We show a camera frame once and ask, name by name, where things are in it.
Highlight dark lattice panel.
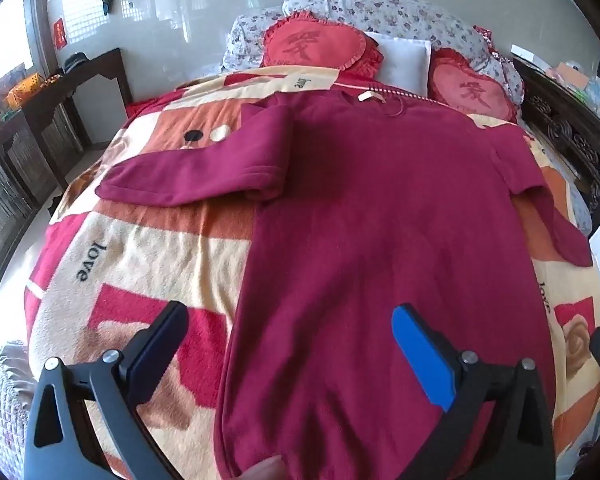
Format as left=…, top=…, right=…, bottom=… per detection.
left=0, top=125, right=56, bottom=296

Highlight person's left hand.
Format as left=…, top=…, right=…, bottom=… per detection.
left=242, top=455, right=287, bottom=480

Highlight red heart cushion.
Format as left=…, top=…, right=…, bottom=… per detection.
left=261, top=11, right=385, bottom=77
left=427, top=47, right=521, bottom=122

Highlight dark carved wooden cabinet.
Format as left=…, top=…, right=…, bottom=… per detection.
left=512, top=55, right=600, bottom=233

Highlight red ruffled cloth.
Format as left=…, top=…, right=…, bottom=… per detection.
left=472, top=24, right=507, bottom=63

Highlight white pillow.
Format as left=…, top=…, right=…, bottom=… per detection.
left=362, top=31, right=433, bottom=97

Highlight floral pillows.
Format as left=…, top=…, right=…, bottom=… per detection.
left=222, top=0, right=526, bottom=121

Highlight maroon sweater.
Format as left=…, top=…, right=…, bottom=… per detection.
left=96, top=80, right=595, bottom=480

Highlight grey lace cloth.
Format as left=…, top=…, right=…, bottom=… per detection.
left=0, top=342, right=37, bottom=463

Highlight orange box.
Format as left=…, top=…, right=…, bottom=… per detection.
left=7, top=72, right=43, bottom=108

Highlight orange paper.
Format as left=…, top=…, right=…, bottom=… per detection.
left=555, top=62, right=592, bottom=87

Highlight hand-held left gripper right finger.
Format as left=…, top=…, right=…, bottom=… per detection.
left=391, top=303, right=556, bottom=480

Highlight window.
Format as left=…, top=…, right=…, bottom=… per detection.
left=0, top=0, right=37, bottom=92

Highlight dark wooden console table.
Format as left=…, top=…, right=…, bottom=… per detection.
left=0, top=47, right=133, bottom=196

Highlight red wall paper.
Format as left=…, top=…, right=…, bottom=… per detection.
left=52, top=17, right=69, bottom=51

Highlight black hat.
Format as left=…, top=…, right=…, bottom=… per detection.
left=62, top=52, right=92, bottom=74

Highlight printed blanket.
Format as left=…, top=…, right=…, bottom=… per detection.
left=24, top=65, right=600, bottom=480

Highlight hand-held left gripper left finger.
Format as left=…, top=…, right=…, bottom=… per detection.
left=24, top=301, right=190, bottom=480

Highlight floral bed sheet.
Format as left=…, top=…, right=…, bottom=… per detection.
left=522, top=122, right=593, bottom=233

